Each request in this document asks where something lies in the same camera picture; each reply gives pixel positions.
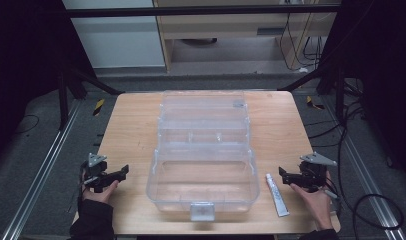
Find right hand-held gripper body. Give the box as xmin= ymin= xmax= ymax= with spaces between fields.
xmin=298 ymin=151 xmax=339 ymax=194

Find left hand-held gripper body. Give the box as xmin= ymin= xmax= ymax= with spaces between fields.
xmin=81 ymin=152 xmax=109 ymax=194

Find person's left hand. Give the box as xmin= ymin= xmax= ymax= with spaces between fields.
xmin=81 ymin=179 xmax=121 ymax=205

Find person's right hand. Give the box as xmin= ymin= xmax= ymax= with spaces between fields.
xmin=289 ymin=170 xmax=336 ymax=232

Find white tube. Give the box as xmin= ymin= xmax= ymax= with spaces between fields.
xmin=264 ymin=172 xmax=291 ymax=218

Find yellow black floor tape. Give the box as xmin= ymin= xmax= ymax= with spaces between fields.
xmin=92 ymin=98 xmax=106 ymax=117
xmin=305 ymin=95 xmax=326 ymax=111

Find black metal stand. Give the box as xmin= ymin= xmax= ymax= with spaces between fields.
xmin=55 ymin=61 xmax=126 ymax=132
xmin=276 ymin=61 xmax=347 ymax=125

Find clear plastic storage box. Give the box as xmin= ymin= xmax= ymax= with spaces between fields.
xmin=145 ymin=89 xmax=261 ymax=223

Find black curtain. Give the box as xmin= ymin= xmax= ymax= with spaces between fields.
xmin=324 ymin=0 xmax=406 ymax=184
xmin=0 ymin=0 xmax=95 ymax=161

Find white cabinet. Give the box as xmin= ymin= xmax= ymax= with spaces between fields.
xmin=61 ymin=0 xmax=166 ymax=70

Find black horizontal metal bar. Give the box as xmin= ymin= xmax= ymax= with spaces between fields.
xmin=64 ymin=4 xmax=343 ymax=19

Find aluminium floor rail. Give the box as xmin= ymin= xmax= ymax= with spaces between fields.
xmin=0 ymin=99 xmax=83 ymax=240
xmin=320 ymin=95 xmax=406 ymax=240

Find black looped cable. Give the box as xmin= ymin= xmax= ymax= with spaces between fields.
xmin=336 ymin=99 xmax=406 ymax=232

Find thin black floor cable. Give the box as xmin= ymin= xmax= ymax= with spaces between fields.
xmin=13 ymin=113 xmax=41 ymax=136

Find hanging black desk cables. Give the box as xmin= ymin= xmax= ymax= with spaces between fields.
xmin=278 ymin=12 xmax=327 ymax=72

